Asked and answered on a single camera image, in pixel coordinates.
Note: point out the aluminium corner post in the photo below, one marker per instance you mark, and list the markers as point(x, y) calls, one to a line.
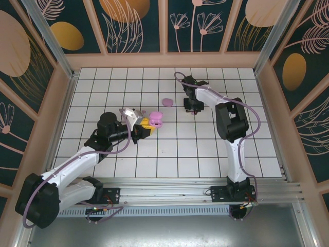
point(274, 38)
point(51, 41)

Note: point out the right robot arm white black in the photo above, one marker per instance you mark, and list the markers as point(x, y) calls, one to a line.
point(236, 159)

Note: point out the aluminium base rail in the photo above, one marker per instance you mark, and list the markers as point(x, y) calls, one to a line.
point(164, 190)

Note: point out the grey metal sheet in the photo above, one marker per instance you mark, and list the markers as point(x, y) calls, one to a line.
point(164, 231)

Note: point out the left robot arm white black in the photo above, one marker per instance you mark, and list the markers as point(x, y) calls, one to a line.
point(72, 164)

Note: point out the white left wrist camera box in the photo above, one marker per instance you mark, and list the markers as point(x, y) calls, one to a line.
point(135, 117)

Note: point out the aluminium frame bar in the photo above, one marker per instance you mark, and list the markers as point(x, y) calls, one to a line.
point(24, 236)
point(306, 226)

